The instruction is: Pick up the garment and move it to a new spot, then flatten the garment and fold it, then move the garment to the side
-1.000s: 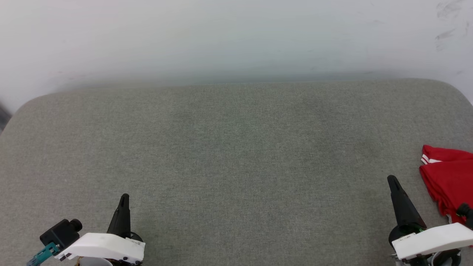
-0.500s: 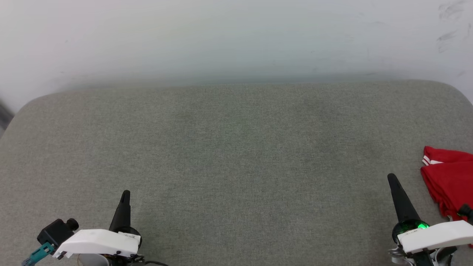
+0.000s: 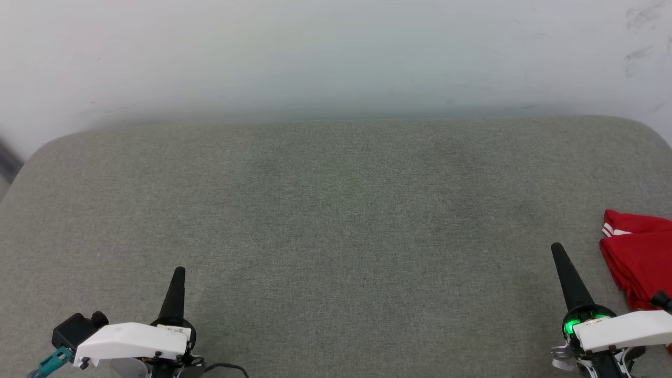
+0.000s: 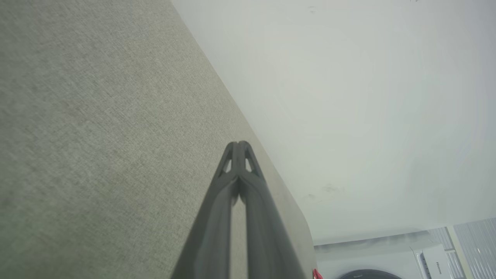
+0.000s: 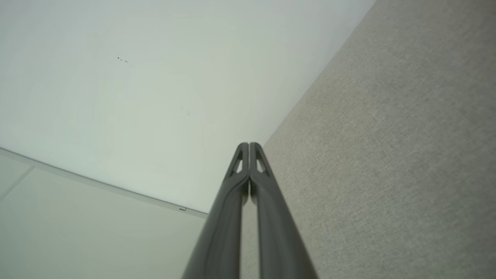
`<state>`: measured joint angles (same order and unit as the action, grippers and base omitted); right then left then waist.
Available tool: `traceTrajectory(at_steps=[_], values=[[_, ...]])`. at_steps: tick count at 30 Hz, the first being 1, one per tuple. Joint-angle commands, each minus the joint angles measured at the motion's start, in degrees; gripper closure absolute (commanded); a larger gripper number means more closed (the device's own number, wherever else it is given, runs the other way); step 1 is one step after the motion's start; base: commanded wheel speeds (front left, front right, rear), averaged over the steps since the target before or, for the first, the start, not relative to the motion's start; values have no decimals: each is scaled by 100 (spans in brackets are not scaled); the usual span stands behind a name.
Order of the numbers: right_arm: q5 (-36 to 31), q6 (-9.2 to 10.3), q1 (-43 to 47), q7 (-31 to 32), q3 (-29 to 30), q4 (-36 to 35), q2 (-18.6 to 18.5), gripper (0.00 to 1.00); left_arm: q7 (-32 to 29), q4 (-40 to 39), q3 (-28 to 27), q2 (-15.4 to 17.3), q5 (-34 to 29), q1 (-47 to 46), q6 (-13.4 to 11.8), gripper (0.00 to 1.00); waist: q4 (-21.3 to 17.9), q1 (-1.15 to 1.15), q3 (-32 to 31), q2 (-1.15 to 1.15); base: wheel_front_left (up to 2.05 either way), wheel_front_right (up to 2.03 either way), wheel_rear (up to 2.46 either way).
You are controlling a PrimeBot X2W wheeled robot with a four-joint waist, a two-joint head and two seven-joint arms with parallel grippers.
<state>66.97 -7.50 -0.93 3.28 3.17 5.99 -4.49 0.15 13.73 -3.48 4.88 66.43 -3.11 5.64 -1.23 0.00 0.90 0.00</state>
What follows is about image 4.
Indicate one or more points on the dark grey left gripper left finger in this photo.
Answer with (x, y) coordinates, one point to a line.
(213, 232)

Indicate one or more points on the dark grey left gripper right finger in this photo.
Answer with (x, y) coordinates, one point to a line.
(267, 236)

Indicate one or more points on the red and white polo shirt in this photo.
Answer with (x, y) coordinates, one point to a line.
(317, 274)

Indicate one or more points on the white washing machine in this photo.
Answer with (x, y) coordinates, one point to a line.
(387, 255)

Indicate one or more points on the grey fabric sofa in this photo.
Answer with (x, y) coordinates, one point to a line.
(97, 135)

